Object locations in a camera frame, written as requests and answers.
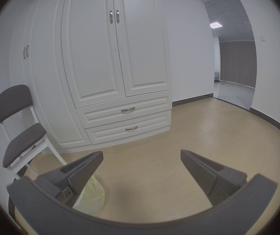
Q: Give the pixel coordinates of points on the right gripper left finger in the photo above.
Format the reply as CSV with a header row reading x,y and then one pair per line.
x,y
76,175

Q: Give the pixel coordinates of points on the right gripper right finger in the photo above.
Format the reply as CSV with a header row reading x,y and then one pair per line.
x,y
211,177

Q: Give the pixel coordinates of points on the yellow plastic bag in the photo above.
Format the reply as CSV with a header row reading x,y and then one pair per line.
x,y
94,187

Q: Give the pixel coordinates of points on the white chair dark grey cushions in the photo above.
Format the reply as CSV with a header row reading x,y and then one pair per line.
x,y
12,101

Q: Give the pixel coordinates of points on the grey curtain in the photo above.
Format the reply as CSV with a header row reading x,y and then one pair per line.
x,y
237,62

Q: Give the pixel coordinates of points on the white wardrobe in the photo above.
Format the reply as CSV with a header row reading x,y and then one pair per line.
x,y
100,57

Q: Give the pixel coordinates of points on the square ceiling light panel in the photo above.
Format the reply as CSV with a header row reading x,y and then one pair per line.
x,y
215,25

